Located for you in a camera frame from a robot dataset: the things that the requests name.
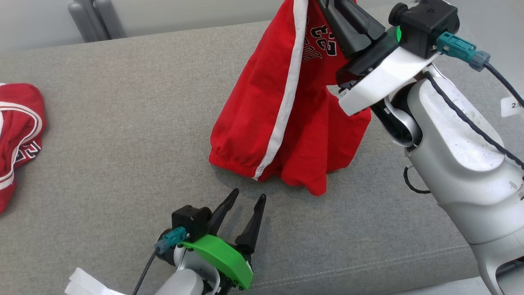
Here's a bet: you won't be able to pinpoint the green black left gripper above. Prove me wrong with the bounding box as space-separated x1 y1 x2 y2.
180 188 267 295

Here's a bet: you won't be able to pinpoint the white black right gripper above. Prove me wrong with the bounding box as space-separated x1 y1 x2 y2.
317 0 441 117

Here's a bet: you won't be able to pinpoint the red shorts with white stripe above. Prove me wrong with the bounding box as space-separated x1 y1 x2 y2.
209 0 372 196

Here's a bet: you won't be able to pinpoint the red jersey with white sleeves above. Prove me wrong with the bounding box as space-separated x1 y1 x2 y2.
0 83 46 214

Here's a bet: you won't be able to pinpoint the grey fabric sofa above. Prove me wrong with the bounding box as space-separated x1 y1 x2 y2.
0 4 524 295

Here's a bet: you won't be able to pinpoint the white paper tag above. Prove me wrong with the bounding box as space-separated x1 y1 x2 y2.
65 267 125 295

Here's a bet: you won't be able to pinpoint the teal left camera connector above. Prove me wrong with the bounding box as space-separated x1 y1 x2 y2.
154 227 188 254

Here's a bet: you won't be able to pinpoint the teal camera connector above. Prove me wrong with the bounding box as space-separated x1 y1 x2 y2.
436 32 491 72
154 227 188 254

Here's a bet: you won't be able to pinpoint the black left camera cable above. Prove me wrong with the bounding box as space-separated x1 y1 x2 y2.
131 247 161 295

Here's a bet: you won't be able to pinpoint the black camera cable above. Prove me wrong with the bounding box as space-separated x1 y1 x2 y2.
482 61 524 108
131 247 161 295

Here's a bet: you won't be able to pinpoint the teal right camera connector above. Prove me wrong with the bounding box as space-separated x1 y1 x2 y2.
436 32 491 72

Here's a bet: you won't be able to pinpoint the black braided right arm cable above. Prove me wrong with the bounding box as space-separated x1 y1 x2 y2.
424 72 524 169

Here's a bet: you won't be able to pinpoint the black right camera cable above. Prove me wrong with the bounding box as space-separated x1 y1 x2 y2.
482 61 524 108

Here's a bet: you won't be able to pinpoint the black looped right arm cable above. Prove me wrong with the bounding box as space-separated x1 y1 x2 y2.
403 166 431 194

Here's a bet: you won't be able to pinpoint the white printed cable tag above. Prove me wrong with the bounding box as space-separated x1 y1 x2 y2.
500 96 524 118

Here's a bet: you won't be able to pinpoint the grey metal frame post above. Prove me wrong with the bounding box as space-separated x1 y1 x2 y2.
68 0 127 43

